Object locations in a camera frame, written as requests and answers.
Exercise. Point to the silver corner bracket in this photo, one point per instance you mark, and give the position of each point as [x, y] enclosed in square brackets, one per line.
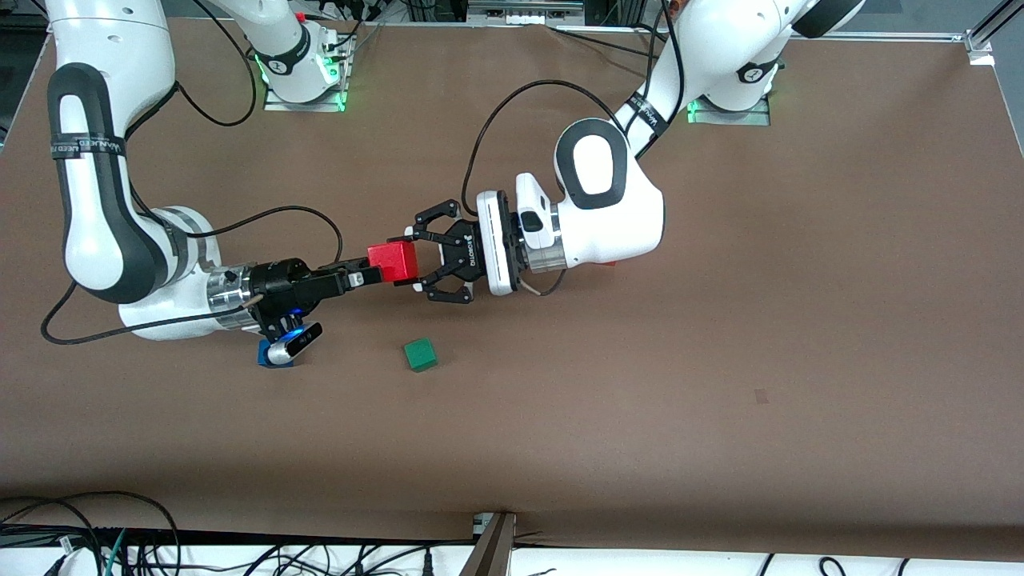
[979, 46]

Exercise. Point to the grey power strip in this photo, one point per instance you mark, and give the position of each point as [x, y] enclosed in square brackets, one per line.
[524, 11]

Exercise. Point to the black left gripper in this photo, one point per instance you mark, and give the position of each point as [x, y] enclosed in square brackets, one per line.
[462, 258]

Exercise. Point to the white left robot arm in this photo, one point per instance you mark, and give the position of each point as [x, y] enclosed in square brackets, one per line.
[624, 216]

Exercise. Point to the red block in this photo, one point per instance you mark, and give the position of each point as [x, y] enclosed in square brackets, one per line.
[396, 260]

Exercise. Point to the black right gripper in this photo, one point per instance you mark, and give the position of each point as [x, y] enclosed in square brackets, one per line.
[280, 283]

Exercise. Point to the green block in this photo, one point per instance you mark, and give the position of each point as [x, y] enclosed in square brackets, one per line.
[421, 354]

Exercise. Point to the blue block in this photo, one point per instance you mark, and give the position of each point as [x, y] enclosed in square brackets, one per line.
[262, 356]

